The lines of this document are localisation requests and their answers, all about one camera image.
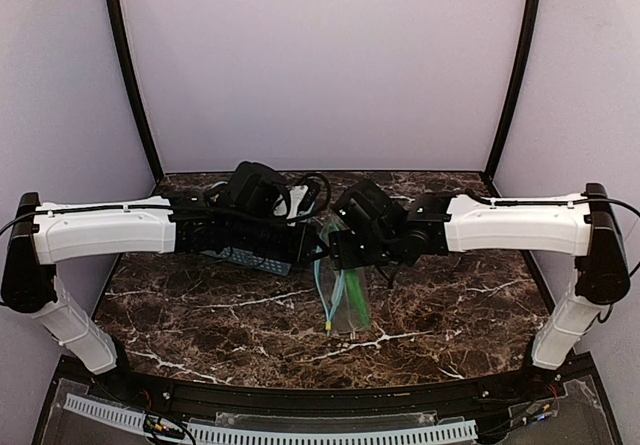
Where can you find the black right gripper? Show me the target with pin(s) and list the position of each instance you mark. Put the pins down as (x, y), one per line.
(339, 249)

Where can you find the black front frame rail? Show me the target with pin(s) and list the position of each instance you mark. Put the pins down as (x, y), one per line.
(486, 399)

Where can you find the black corner post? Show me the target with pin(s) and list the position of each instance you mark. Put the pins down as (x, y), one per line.
(522, 51)
(134, 96)

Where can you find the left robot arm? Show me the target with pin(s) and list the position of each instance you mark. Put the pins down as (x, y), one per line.
(256, 219)

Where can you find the long green toy cucumber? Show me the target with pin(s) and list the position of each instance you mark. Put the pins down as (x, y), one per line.
(349, 309)

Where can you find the clear zip top bag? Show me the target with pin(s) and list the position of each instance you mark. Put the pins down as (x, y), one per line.
(321, 269)

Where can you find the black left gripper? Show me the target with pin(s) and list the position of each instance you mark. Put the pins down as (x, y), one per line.
(307, 244)

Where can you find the right black corner post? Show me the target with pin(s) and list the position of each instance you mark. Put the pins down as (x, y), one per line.
(522, 51)

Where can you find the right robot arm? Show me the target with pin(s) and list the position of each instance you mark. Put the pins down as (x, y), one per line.
(378, 231)

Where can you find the white slotted cable duct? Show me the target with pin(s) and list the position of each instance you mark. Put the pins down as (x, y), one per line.
(230, 428)

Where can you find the light blue plastic basket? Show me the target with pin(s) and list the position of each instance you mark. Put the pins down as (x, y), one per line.
(251, 260)

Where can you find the left black corner post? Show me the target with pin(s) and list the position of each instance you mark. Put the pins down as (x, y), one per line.
(134, 96)

